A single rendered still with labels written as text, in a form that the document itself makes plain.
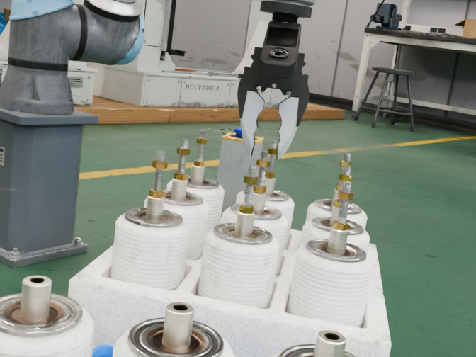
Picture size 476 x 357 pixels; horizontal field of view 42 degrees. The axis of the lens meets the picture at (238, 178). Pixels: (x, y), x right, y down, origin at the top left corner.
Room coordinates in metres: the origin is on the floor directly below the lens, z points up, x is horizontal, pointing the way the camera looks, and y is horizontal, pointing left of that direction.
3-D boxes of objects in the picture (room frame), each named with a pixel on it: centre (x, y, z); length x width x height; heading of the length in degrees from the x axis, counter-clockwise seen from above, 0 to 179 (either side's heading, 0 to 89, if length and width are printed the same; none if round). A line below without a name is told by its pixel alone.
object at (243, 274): (0.76, -0.02, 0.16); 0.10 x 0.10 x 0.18
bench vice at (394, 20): (5.30, -1.03, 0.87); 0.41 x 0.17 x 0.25; 143
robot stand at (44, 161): (1.27, 0.43, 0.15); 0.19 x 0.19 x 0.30; 53
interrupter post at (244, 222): (0.76, -0.02, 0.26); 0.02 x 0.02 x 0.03
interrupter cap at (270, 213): (0.87, -0.03, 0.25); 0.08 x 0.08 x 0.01
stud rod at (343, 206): (0.74, -0.13, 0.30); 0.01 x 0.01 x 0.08
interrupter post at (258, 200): (0.87, -0.03, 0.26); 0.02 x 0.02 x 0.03
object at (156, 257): (0.77, 0.10, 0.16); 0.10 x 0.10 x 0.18
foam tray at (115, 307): (0.87, -0.03, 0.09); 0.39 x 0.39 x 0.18; 82
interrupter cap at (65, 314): (0.46, 0.15, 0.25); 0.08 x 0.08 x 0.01
